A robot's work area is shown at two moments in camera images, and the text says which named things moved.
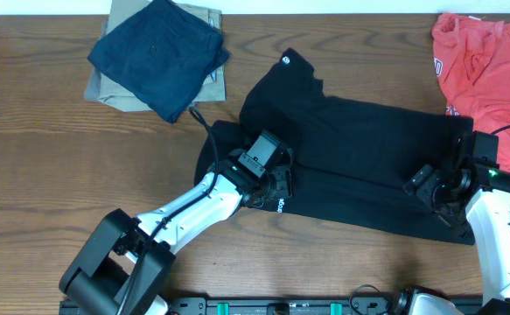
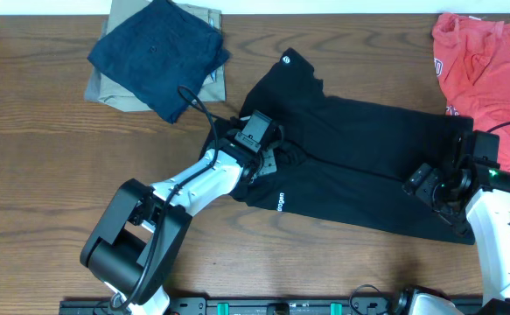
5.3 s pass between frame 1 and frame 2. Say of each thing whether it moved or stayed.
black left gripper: moved
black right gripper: stayed
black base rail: stayed
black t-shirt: stayed
